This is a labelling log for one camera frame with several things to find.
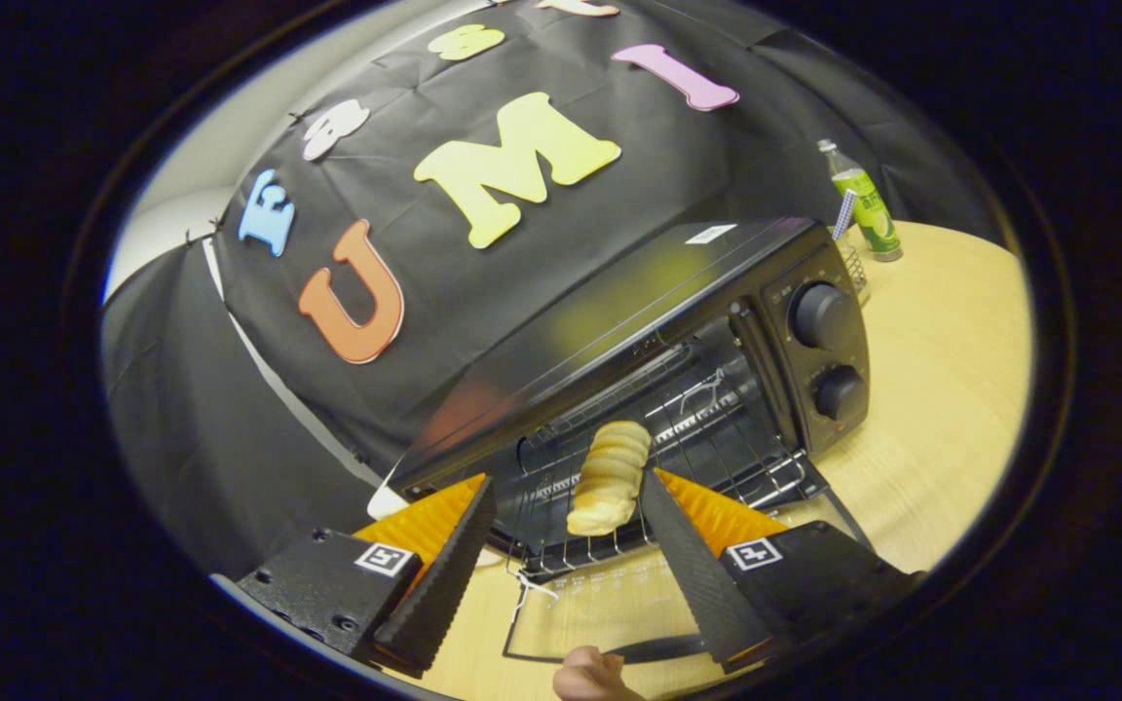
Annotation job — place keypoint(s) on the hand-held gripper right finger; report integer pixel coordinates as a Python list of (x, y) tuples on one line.
[(697, 574)]

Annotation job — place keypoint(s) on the black toaster oven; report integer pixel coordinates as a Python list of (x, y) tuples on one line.
[(619, 312)]

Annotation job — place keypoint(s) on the blue checkered straw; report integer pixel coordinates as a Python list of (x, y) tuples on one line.
[(845, 214)]

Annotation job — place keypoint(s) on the golden bread roll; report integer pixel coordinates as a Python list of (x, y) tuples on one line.
[(608, 477)]

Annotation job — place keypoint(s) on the black backdrop cloth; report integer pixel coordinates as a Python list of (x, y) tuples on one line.
[(483, 292)]

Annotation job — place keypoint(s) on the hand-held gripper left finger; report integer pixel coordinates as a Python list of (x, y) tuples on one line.
[(444, 574)]

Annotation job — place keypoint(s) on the white pop-up toaster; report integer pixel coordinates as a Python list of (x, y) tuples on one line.
[(384, 504)]

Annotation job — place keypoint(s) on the green label drink bottle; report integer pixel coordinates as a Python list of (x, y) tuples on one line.
[(868, 209)]

